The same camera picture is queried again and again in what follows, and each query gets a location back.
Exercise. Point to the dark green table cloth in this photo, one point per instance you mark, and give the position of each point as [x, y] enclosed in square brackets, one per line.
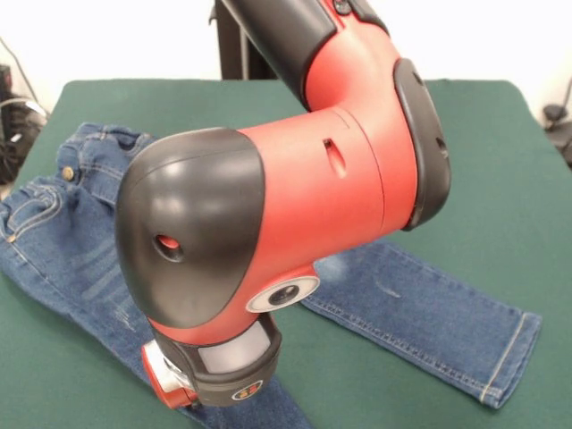
[491, 179]

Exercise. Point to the black wheeled chair base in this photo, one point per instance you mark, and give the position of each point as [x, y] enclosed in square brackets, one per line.
[554, 112]
[13, 129]

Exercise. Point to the blue denim jeans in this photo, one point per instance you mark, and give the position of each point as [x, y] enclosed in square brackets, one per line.
[424, 313]

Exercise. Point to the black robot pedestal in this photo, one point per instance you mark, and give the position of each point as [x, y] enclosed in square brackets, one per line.
[234, 53]

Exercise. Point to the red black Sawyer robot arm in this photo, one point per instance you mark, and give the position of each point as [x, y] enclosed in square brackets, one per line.
[290, 179]

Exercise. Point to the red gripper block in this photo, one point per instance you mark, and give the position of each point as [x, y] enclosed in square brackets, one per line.
[172, 400]

